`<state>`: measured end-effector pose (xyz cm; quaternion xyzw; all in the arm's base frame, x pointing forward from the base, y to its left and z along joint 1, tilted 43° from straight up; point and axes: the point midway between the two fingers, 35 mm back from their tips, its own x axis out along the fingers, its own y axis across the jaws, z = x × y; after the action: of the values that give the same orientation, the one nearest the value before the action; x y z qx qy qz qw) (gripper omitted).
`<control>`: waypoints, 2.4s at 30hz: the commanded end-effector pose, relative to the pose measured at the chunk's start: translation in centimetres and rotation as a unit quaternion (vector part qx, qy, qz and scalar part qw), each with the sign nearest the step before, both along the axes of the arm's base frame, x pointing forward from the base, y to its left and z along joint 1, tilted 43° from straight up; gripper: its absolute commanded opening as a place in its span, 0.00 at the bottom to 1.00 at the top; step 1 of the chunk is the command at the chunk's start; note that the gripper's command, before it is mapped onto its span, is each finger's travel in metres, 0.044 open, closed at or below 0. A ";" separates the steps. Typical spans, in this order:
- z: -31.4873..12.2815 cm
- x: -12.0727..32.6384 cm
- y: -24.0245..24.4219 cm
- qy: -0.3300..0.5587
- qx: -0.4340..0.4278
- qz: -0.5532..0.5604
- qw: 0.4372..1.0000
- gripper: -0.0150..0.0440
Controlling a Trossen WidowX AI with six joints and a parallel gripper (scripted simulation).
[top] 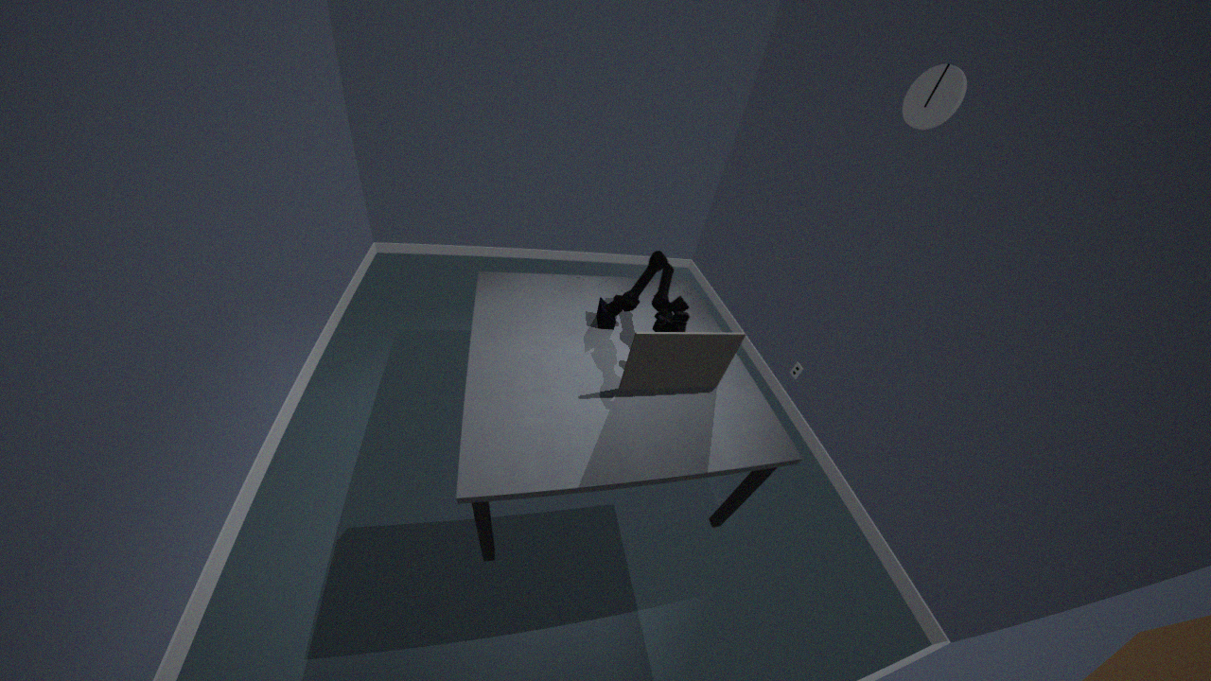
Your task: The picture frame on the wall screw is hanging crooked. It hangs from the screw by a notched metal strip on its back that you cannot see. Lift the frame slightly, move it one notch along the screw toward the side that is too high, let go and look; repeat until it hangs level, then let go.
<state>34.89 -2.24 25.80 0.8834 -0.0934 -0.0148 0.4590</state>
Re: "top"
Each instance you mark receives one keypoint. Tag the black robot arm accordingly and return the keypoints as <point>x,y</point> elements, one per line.
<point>661,303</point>

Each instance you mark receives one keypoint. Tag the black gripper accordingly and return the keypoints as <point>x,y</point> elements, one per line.
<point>678,322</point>

